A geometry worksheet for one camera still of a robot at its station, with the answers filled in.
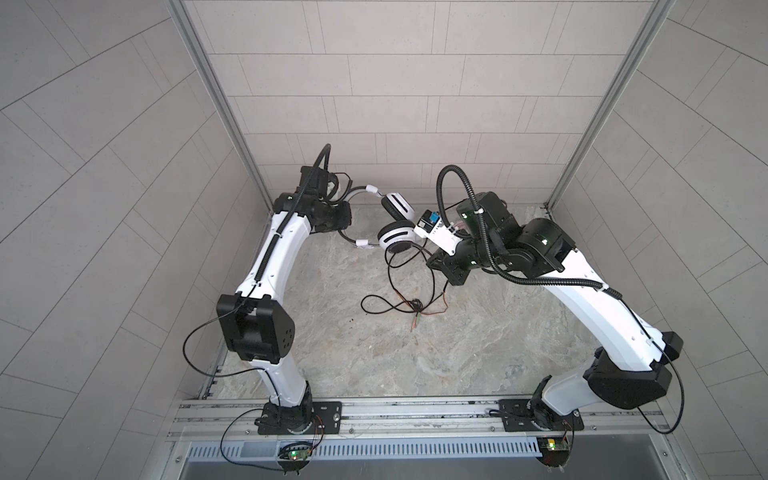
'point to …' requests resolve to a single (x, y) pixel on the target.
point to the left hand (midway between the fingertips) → (356, 212)
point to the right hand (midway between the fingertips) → (428, 263)
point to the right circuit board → (554, 451)
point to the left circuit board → (294, 457)
